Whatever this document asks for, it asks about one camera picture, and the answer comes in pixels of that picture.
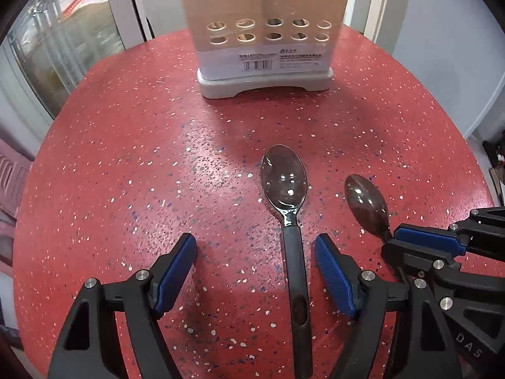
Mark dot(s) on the white door frame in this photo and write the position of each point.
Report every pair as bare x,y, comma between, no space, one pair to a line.
126,4

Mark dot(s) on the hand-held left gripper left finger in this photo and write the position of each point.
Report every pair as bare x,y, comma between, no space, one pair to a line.
175,272

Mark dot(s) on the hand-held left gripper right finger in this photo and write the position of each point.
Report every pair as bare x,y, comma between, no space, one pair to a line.
335,276

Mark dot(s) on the glass door cabinet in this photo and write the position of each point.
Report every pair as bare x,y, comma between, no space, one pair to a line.
59,47

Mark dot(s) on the pink slatted plastic stool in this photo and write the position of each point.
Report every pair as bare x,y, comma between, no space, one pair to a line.
12,173

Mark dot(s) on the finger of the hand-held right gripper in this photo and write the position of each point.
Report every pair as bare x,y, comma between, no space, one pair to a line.
414,260
430,239

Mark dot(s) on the beige utensil holder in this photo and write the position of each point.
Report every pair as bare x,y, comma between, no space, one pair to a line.
268,4

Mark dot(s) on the dark clutter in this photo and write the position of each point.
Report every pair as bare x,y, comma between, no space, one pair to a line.
495,169

